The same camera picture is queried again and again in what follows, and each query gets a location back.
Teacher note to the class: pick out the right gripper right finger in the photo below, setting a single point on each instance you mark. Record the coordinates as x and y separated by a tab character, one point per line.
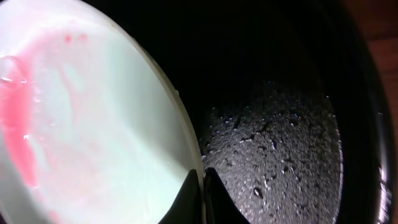
220	208

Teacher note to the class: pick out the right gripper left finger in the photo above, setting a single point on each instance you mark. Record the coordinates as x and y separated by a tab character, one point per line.
186	208

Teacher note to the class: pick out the light blue plate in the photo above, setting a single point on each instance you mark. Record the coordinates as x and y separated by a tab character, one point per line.
92	130

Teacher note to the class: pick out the round black tray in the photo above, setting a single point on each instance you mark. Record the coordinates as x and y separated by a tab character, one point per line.
286	100

